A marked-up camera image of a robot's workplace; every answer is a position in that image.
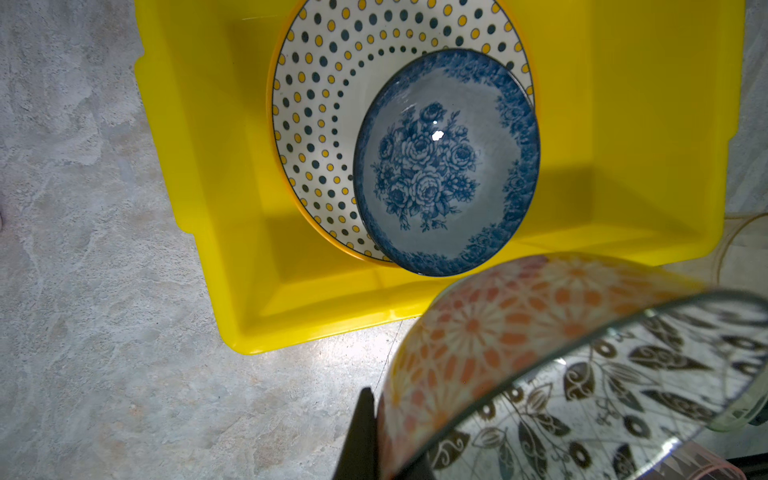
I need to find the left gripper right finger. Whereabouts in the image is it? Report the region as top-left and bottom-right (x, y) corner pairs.
(407, 455), (435, 480)

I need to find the amber plastic cup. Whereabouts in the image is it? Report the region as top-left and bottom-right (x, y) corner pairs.
(713, 213), (767, 296)

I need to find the pink plastic cup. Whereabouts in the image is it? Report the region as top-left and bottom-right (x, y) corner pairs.
(640, 442), (747, 480)

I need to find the dotted plate yellow rim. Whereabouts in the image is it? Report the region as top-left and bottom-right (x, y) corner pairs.
(268, 0), (535, 267)

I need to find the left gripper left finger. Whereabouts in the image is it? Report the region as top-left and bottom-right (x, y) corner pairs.
(332, 387), (379, 480)

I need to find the black leaf patterned bowl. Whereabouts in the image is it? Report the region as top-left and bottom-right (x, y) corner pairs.
(377, 253), (767, 479)

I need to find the yellow plastic bin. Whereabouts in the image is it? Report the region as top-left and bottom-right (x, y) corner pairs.
(135, 1), (745, 355)

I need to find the blue floral bowl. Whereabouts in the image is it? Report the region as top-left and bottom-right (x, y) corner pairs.
(352, 49), (541, 277)

